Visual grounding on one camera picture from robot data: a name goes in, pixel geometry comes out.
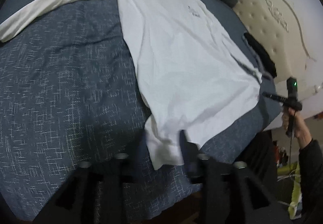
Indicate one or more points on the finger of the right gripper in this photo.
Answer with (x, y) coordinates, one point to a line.
(274, 97)

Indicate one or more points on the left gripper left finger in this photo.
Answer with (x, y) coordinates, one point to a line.
(94, 192)

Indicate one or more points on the person right dark sleeve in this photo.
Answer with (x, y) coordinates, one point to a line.
(310, 162)

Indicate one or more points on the cream tufted headboard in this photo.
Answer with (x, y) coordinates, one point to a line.
(291, 33)

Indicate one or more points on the white long sleeve shirt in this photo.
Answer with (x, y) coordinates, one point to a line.
(189, 71)

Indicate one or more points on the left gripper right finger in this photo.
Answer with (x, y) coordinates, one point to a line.
(230, 193)

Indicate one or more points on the person right hand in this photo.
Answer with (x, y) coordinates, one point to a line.
(301, 131)

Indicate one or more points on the blue bed sheet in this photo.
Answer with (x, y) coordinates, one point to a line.
(69, 94)

